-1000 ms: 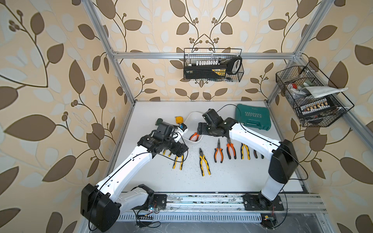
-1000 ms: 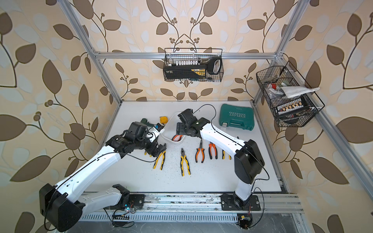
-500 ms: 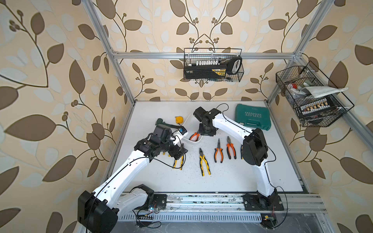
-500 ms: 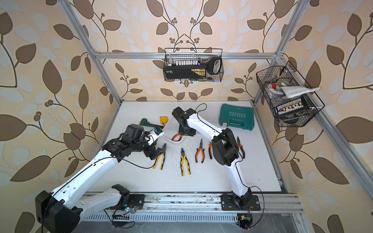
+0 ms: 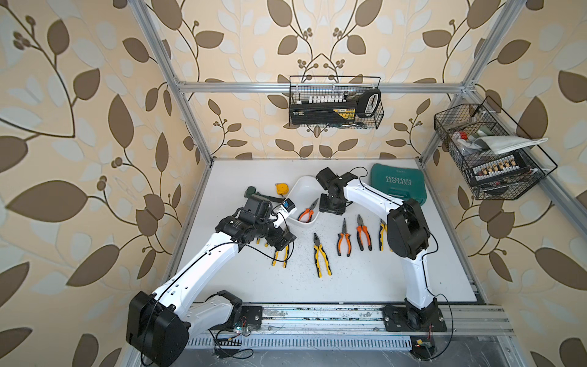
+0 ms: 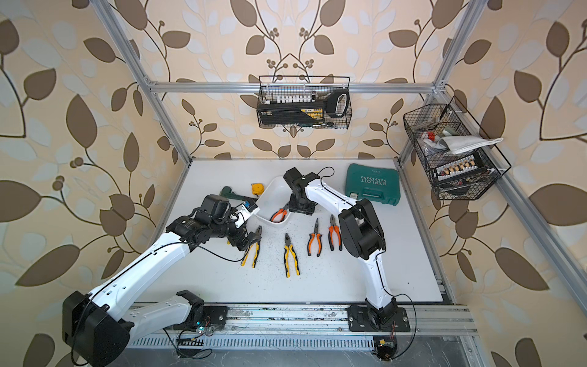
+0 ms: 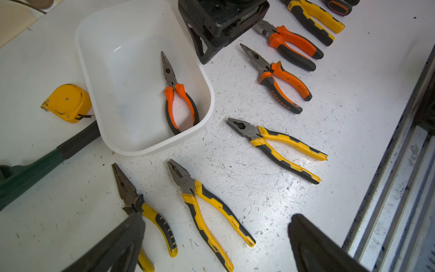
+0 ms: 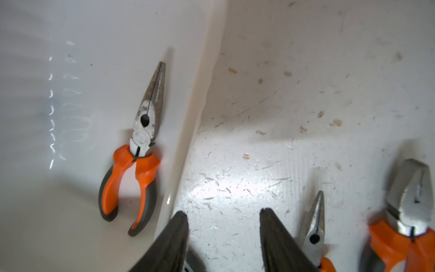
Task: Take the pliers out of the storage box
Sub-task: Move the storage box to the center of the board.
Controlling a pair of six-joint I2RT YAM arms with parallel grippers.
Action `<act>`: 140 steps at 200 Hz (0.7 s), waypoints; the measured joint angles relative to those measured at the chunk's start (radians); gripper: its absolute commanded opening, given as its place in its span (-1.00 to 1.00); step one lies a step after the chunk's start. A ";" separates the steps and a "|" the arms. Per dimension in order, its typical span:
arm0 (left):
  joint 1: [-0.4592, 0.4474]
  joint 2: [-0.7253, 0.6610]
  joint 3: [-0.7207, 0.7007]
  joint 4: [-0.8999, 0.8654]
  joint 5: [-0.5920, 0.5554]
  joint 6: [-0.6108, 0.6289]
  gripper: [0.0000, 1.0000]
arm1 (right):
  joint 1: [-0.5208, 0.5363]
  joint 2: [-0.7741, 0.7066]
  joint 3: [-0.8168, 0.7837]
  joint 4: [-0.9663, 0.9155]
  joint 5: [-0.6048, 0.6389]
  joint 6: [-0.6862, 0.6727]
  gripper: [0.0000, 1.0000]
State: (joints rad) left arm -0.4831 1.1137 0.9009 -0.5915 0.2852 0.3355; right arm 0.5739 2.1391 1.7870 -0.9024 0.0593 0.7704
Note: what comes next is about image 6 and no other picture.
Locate orange long nose pliers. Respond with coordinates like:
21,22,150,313
307,219,323,257

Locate right wire basket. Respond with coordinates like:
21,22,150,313
403,96,511,200

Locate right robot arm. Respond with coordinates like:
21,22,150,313
284,168,411,332

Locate white papers in basket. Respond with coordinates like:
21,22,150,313
440,135,504,155

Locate green tool case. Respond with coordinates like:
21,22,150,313
345,164,401,206

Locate back wire basket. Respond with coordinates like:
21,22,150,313
256,74,353,129

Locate black yellow tool in basket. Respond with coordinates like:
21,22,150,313
257,89,353,129

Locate socket set in right basket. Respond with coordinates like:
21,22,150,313
434,154,485,182

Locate aluminium frame post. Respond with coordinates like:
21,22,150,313
91,0,193,166

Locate orange combination pliers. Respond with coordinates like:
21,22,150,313
328,214,343,251

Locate white plastic storage box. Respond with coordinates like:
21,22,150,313
256,177,292,228

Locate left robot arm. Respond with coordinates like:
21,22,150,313
63,194,261,366

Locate yellow tape measure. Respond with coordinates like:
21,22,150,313
252,183,265,197

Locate front aluminium rail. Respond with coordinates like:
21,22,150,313
203,303,478,336

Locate orange pliers in box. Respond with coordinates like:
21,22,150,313
270,207,288,223

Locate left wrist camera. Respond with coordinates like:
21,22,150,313
235,201,259,228

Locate wire basket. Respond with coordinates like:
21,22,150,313
256,74,353,129
403,96,511,200

